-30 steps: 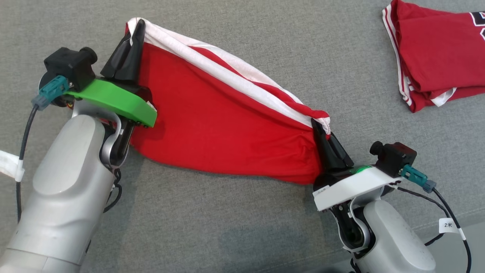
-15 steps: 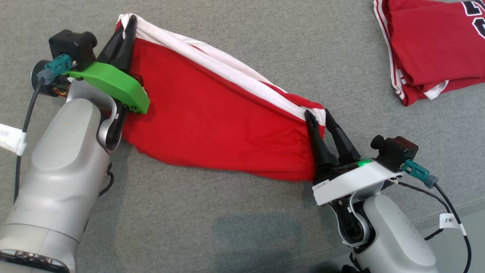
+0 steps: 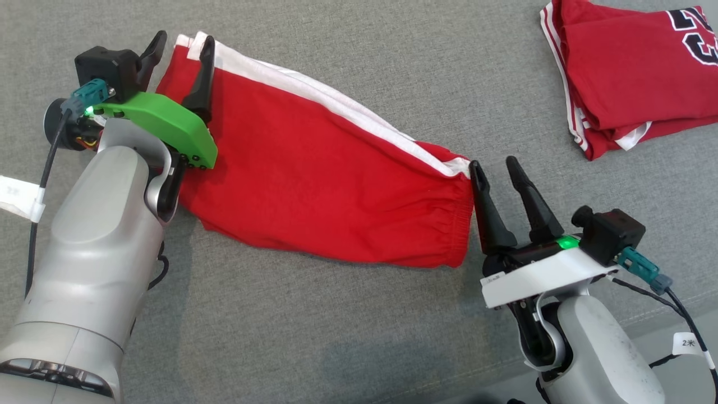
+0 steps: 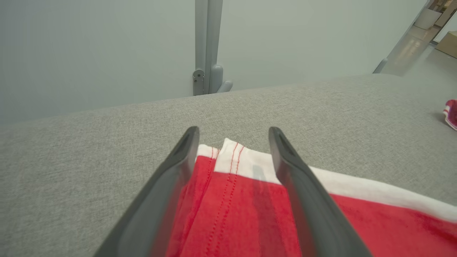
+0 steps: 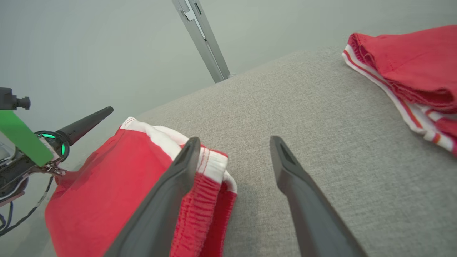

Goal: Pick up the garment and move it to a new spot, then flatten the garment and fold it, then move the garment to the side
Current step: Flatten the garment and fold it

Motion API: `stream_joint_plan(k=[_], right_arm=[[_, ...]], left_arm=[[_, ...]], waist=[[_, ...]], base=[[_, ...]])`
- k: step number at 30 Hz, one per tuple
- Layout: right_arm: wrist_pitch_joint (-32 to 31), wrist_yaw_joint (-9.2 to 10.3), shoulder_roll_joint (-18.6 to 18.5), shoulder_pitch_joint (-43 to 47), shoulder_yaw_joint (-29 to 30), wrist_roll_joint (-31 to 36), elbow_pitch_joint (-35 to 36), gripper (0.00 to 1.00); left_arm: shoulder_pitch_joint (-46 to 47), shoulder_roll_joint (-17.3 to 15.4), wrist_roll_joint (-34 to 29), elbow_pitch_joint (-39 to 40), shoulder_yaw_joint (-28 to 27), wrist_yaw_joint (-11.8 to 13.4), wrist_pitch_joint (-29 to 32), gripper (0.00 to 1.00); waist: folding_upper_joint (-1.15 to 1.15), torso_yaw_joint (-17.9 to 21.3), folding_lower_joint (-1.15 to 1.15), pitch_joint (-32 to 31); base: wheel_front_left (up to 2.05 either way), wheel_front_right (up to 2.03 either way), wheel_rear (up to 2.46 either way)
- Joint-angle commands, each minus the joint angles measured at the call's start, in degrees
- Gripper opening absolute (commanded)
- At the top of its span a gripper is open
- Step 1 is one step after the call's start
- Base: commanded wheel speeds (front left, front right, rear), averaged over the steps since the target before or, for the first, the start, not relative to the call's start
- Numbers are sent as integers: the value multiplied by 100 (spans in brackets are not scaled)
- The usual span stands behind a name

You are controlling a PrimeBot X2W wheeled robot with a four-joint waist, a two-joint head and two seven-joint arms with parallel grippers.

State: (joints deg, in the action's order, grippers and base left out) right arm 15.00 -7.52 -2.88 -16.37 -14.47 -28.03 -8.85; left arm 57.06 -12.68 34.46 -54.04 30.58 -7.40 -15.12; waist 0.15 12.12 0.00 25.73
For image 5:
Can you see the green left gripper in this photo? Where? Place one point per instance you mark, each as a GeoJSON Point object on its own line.
{"type": "Point", "coordinates": [21, 139]}

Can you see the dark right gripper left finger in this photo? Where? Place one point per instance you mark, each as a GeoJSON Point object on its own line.
{"type": "Point", "coordinates": [160, 214]}

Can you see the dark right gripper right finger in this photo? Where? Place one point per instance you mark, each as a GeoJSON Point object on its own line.
{"type": "Point", "coordinates": [314, 221]}

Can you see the red Bulls print sports garment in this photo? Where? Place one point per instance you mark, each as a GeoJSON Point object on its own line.
{"type": "Point", "coordinates": [107, 200]}

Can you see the red shirt with white sleeves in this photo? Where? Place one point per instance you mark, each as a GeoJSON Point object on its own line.
{"type": "Point", "coordinates": [410, 64]}

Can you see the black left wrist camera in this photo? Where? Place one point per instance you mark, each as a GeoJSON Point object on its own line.
{"type": "Point", "coordinates": [10, 100]}

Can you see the grey metal partition post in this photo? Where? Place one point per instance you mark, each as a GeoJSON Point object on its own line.
{"type": "Point", "coordinates": [205, 39]}

